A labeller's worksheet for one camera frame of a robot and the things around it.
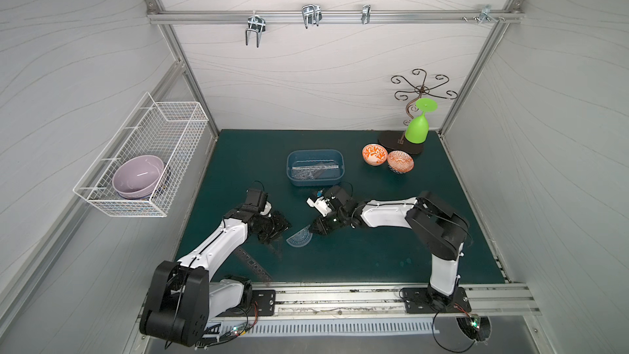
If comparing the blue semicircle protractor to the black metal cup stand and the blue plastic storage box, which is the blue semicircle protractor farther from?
the black metal cup stand

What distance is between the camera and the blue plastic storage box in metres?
1.05

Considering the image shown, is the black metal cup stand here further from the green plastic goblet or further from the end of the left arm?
the end of the left arm
